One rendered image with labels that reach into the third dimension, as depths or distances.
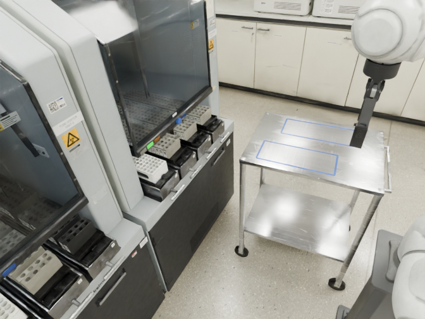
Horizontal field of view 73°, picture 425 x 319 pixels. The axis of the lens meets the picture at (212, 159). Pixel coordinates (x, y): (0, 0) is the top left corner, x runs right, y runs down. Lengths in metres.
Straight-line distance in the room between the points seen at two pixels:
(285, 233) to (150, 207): 0.82
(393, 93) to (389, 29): 2.73
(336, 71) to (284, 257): 1.96
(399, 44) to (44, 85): 0.79
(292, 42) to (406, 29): 2.71
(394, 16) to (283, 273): 1.61
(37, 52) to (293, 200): 1.54
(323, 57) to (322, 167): 1.99
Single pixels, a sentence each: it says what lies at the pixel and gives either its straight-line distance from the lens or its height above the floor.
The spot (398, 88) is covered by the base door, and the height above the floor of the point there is 0.36.
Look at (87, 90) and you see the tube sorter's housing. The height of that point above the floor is 1.30.
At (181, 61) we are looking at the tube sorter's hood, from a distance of 1.30.
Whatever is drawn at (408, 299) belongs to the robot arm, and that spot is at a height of 0.91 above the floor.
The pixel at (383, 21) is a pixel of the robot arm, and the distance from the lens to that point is 0.55.
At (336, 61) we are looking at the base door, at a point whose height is 0.53.
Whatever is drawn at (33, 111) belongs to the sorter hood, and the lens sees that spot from 0.87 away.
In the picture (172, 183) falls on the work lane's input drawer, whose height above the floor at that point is 0.77.
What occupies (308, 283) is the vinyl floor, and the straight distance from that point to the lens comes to 1.93.
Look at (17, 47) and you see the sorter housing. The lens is 0.90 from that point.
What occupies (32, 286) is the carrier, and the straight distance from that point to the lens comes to 1.10.
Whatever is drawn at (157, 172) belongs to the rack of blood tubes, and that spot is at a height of 0.86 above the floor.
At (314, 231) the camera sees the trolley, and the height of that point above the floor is 0.28.
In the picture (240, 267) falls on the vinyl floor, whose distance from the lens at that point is 1.92.
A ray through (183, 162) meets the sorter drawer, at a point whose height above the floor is 0.81.
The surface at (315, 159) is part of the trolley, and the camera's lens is 1.37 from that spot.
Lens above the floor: 1.68
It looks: 40 degrees down
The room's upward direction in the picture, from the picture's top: 4 degrees counter-clockwise
